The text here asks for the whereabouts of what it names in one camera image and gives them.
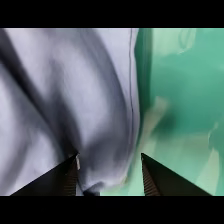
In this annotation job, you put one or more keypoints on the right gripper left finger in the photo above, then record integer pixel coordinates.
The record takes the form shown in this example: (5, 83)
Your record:
(57, 181)

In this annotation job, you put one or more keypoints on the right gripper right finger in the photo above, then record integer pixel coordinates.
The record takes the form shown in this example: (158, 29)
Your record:
(166, 182)

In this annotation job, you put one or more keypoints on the pale lilac shirt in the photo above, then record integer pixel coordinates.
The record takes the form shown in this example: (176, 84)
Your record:
(66, 100)

